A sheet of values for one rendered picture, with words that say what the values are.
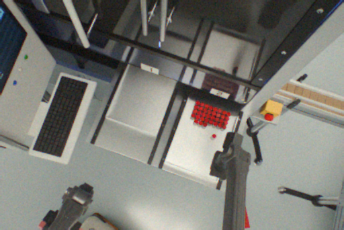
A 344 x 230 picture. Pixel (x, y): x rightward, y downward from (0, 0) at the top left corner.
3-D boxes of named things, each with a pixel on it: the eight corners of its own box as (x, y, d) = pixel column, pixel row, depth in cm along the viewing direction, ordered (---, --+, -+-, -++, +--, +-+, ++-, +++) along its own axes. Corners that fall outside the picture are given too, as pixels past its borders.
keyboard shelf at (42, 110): (46, 68, 171) (45, 66, 169) (98, 83, 171) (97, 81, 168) (13, 150, 160) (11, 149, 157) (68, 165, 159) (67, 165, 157)
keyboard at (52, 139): (62, 76, 168) (60, 74, 166) (88, 83, 168) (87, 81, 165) (33, 150, 158) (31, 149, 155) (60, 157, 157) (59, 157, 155)
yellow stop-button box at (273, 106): (263, 100, 154) (269, 95, 147) (278, 105, 154) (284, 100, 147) (259, 114, 152) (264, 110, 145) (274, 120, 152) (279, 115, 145)
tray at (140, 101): (132, 58, 165) (131, 54, 161) (179, 74, 164) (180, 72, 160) (106, 118, 156) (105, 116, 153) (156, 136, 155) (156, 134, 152)
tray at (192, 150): (187, 99, 160) (188, 97, 157) (237, 117, 159) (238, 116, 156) (164, 163, 152) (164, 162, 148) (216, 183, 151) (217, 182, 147)
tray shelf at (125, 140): (123, 56, 167) (122, 54, 165) (251, 101, 164) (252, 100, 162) (85, 142, 154) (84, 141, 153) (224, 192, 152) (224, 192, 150)
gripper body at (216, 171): (231, 157, 126) (236, 151, 119) (224, 181, 122) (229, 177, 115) (216, 150, 127) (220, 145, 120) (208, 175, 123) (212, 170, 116)
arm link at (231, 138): (227, 153, 105) (248, 165, 107) (237, 123, 110) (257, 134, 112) (209, 159, 116) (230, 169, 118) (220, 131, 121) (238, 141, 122)
